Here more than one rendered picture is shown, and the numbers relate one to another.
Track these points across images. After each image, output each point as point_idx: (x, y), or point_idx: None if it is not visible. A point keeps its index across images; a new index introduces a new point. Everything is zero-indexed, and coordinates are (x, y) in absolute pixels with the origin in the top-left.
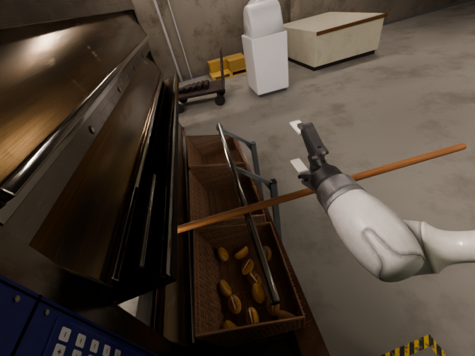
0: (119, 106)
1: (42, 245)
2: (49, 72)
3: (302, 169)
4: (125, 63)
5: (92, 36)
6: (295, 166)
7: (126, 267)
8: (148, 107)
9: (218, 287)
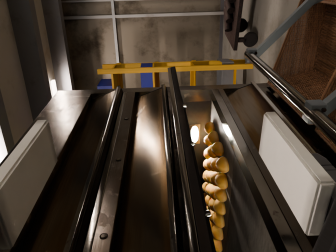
0: (124, 247)
1: None
2: None
3: (302, 200)
4: (81, 204)
5: (44, 227)
6: (279, 186)
7: None
8: (163, 176)
9: None
